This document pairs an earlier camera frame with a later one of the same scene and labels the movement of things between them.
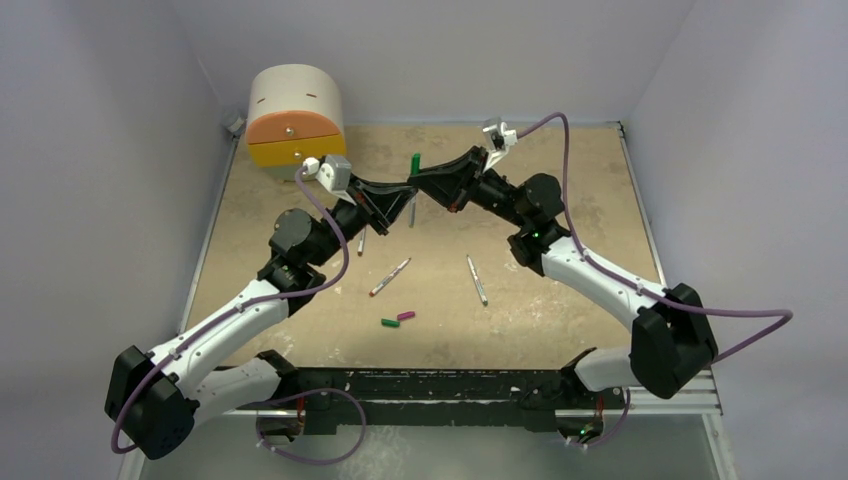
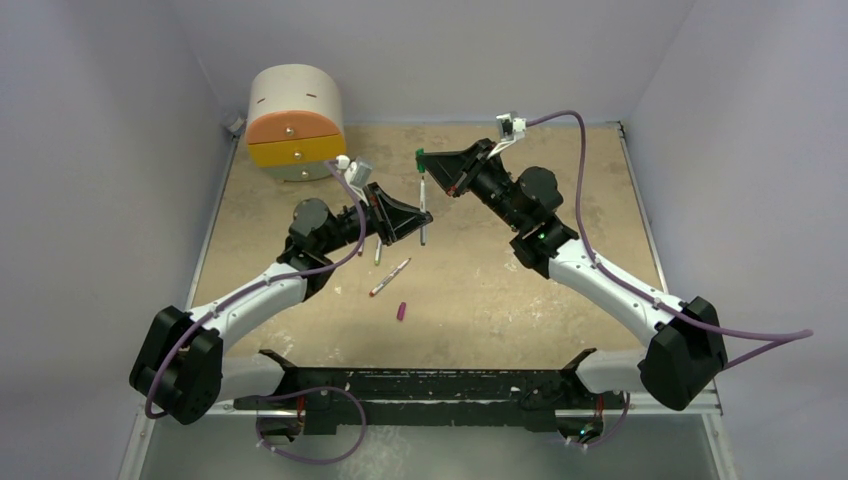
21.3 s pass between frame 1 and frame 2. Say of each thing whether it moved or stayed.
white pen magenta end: moved
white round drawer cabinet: stayed
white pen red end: stayed
